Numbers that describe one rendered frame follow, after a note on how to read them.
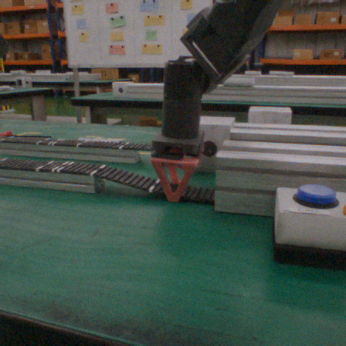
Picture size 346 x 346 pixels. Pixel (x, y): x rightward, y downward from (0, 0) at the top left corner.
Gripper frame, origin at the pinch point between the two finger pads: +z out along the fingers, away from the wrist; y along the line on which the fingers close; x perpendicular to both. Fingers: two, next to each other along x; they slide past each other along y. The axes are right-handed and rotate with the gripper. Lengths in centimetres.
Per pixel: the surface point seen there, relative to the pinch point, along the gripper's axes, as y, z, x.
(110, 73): 410, 14, 164
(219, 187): -4.6, -3.2, -6.9
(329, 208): -16.5, -6.9, -18.7
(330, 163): -6.3, -8.9, -20.5
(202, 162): 13.5, -1.0, -2.6
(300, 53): 934, -30, -142
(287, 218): -18.1, -5.9, -14.4
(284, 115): 35.7, -8.0, -19.1
